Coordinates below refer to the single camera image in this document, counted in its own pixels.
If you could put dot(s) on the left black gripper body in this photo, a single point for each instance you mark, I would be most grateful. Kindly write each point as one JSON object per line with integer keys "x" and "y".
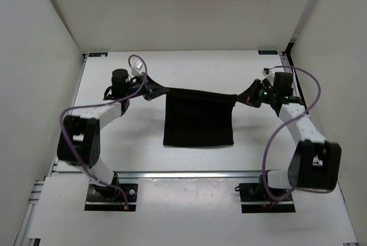
{"x": 135, "y": 86}

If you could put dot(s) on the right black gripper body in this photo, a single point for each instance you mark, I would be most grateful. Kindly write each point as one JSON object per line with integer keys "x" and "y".
{"x": 265, "y": 94}

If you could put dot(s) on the black skirt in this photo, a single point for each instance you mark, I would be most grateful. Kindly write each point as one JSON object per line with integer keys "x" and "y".
{"x": 197, "y": 119}

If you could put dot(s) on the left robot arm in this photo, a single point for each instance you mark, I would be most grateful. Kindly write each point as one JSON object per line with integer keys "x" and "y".
{"x": 79, "y": 143}

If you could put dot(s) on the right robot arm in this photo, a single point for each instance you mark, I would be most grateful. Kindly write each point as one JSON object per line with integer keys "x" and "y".
{"x": 314, "y": 165}

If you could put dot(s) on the right blue corner label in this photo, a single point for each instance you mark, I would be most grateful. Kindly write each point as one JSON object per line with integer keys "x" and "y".
{"x": 267, "y": 52}

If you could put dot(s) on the blue corner label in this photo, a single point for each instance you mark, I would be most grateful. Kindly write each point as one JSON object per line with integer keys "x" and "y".
{"x": 98, "y": 54}
{"x": 267, "y": 52}

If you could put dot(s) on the left blue corner label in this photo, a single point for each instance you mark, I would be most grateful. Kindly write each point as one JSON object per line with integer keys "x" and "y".
{"x": 98, "y": 54}

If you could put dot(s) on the white front cover board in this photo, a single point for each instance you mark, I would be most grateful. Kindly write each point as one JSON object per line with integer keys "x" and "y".
{"x": 186, "y": 212}

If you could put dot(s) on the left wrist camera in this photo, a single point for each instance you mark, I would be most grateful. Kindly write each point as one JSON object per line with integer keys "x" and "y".
{"x": 137, "y": 68}

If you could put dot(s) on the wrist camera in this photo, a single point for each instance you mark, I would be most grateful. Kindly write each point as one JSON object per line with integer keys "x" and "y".
{"x": 268, "y": 77}
{"x": 137, "y": 68}

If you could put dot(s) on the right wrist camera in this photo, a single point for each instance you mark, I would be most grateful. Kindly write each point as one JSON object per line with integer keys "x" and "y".
{"x": 268, "y": 77}

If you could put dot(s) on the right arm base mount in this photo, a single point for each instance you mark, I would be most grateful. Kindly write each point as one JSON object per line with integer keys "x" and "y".
{"x": 254, "y": 199}

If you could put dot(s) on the aluminium frame rail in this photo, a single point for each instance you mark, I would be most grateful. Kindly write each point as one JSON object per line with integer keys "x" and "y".
{"x": 187, "y": 174}

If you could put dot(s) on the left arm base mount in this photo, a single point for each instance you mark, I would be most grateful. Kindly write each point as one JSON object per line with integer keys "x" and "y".
{"x": 97, "y": 202}

